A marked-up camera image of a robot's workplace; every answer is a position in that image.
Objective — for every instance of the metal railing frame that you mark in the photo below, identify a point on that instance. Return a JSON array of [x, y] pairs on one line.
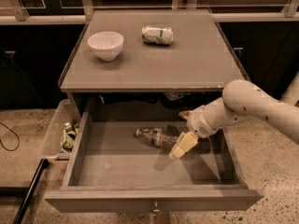
[[82, 11]]

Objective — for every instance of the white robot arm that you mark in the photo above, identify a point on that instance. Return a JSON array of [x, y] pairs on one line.
[[239, 101]]

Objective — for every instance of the grey cabinet with counter top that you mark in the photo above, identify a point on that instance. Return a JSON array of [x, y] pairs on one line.
[[198, 60]]

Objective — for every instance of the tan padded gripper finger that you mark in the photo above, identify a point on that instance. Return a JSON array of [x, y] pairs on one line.
[[185, 114]]

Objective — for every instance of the open grey top drawer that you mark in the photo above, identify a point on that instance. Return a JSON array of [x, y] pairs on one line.
[[110, 171]]

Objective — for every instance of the clear plastic storage bin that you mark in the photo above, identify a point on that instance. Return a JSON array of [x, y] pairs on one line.
[[52, 142]]

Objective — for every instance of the black bar on floor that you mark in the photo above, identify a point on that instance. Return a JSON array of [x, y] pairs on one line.
[[29, 192]]

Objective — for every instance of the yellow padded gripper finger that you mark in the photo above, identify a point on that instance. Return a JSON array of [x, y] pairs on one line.
[[185, 142]]

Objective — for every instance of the metal drawer knob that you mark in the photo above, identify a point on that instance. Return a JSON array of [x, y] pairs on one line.
[[155, 209]]

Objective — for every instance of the items inside plastic bin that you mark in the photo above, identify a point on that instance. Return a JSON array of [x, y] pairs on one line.
[[70, 131]]

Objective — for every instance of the clear plastic water bottle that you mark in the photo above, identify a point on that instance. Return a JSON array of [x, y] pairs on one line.
[[155, 137]]

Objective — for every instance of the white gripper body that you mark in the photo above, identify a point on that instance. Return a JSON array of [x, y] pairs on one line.
[[198, 120]]

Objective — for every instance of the white ceramic bowl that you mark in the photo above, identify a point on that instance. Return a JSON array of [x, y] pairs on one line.
[[106, 45]]

